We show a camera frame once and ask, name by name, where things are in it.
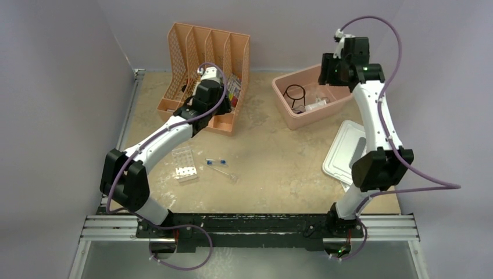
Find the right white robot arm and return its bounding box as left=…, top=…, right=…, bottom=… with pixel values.
left=318, top=32, right=414, bottom=237

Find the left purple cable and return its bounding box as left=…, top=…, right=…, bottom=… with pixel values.
left=105, top=62, right=215, bottom=271

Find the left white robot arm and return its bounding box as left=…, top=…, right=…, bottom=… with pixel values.
left=100, top=62, right=232, bottom=238

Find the pink plastic bin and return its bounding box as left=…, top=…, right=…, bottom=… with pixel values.
left=271, top=64, right=353, bottom=130

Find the white plastic bin lid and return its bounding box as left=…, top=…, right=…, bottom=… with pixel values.
left=322, top=120, right=367, bottom=192

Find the clear test tube rack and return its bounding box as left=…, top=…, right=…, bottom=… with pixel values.
left=172, top=146, right=198, bottom=183

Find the black wire tripod stand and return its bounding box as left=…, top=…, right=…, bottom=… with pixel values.
left=283, top=84, right=306, bottom=114

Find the blue capped test tube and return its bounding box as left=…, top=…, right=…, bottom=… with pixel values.
left=205, top=158, right=227, bottom=166

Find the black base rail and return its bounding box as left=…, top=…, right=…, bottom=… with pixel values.
left=137, top=212, right=365, bottom=254

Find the aluminium frame rail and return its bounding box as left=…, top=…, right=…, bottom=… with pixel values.
left=80, top=215, right=420, bottom=242

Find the orange plastic file organizer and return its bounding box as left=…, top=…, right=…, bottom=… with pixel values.
left=157, top=23, right=251, bottom=136

